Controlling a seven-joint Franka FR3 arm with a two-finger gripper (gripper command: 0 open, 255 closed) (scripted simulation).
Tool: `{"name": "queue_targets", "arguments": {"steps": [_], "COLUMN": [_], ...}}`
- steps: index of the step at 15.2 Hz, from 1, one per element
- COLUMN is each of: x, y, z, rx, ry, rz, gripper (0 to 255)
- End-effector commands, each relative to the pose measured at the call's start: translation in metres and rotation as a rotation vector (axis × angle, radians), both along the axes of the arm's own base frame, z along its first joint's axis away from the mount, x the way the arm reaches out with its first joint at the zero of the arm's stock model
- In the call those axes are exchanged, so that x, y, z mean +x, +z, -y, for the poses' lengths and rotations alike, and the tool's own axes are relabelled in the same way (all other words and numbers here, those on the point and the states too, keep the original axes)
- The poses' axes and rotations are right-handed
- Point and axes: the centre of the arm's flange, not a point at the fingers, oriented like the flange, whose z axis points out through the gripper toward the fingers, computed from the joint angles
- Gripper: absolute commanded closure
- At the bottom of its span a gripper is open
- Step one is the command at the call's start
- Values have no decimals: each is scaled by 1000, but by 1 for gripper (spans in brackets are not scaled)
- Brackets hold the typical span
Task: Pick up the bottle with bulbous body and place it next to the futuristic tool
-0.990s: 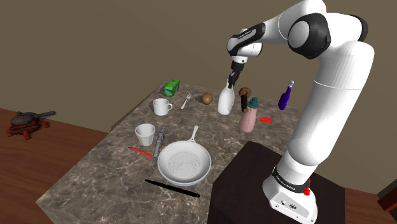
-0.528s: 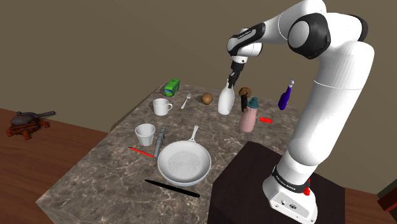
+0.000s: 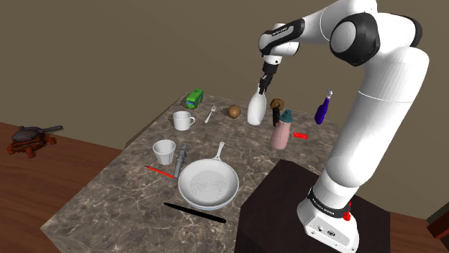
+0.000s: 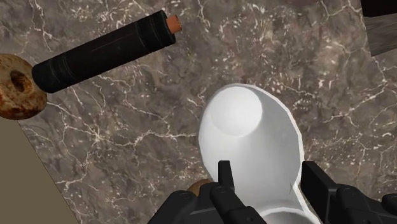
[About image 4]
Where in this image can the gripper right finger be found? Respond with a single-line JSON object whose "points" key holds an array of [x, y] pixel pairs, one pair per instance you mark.
{"points": [[335, 201]]}

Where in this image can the white cup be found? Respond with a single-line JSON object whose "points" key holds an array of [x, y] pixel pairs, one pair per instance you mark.
{"points": [[263, 149]]}

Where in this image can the small brown round object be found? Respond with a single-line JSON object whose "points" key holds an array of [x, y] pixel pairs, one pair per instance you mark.
{"points": [[198, 186]]}

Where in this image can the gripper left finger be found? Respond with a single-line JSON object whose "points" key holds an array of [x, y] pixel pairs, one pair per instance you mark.
{"points": [[221, 198]]}

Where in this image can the brown bagel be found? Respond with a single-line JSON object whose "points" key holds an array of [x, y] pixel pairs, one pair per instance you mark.
{"points": [[12, 102]]}

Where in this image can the black cylinder with orange tip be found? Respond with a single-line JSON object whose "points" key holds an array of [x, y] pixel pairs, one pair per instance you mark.
{"points": [[102, 52]]}

